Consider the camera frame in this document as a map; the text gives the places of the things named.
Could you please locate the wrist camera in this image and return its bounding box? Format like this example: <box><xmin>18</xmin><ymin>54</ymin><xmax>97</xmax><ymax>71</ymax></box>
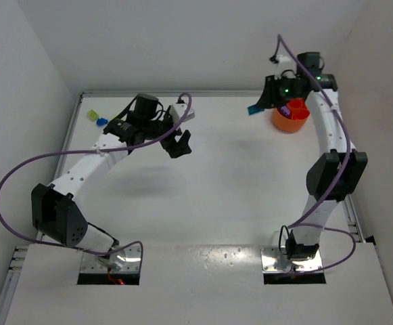
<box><xmin>168</xmin><ymin>104</ymin><xmax>195</xmax><ymax>124</ymax></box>
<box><xmin>270</xmin><ymin>54</ymin><xmax>296</xmax><ymax>79</ymax></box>

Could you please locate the purple lego piece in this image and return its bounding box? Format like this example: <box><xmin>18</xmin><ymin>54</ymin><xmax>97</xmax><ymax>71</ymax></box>
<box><xmin>279</xmin><ymin>106</ymin><xmax>291</xmax><ymax>116</ymax></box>

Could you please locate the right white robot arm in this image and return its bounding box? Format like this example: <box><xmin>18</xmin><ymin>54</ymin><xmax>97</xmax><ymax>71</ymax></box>
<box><xmin>248</xmin><ymin>52</ymin><xmax>368</xmax><ymax>260</ymax></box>

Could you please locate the white front cover board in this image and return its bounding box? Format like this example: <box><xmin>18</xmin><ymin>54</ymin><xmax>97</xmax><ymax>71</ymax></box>
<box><xmin>6</xmin><ymin>244</ymin><xmax>393</xmax><ymax>324</ymax></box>

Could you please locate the yellow-green lego brick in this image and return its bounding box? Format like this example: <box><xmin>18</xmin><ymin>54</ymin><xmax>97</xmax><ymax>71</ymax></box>
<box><xmin>87</xmin><ymin>110</ymin><xmax>99</xmax><ymax>121</ymax></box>

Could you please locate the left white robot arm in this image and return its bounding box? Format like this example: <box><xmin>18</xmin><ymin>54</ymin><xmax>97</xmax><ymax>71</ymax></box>
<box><xmin>31</xmin><ymin>93</ymin><xmax>194</xmax><ymax>255</ymax></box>

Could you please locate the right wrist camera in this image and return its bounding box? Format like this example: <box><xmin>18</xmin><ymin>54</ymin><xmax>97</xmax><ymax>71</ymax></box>
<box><xmin>270</xmin><ymin>54</ymin><xmax>296</xmax><ymax>79</ymax></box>

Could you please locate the blue lego piece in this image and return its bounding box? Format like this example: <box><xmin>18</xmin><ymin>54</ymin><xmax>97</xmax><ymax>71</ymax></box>
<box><xmin>95</xmin><ymin>118</ymin><xmax>108</xmax><ymax>127</ymax></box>

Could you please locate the orange round divided container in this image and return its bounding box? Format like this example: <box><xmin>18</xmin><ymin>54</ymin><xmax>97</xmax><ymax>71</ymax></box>
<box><xmin>271</xmin><ymin>98</ymin><xmax>310</xmax><ymax>133</ymax></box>

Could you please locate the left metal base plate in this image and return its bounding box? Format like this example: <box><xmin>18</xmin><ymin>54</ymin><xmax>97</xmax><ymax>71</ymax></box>
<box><xmin>80</xmin><ymin>244</ymin><xmax>142</xmax><ymax>274</ymax></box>

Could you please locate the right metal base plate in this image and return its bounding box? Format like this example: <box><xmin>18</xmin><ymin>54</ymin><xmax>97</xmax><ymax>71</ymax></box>
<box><xmin>260</xmin><ymin>246</ymin><xmax>323</xmax><ymax>274</ymax></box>

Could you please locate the teal lego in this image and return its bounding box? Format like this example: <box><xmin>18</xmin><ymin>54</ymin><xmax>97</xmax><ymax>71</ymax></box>
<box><xmin>247</xmin><ymin>105</ymin><xmax>264</xmax><ymax>116</ymax></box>

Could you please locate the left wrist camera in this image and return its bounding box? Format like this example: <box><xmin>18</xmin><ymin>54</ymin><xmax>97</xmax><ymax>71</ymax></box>
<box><xmin>168</xmin><ymin>104</ymin><xmax>195</xmax><ymax>124</ymax></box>

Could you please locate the metal base plate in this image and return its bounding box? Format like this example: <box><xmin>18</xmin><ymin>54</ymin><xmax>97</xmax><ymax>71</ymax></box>
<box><xmin>80</xmin><ymin>244</ymin><xmax>142</xmax><ymax>274</ymax></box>
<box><xmin>260</xmin><ymin>246</ymin><xmax>323</xmax><ymax>274</ymax></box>

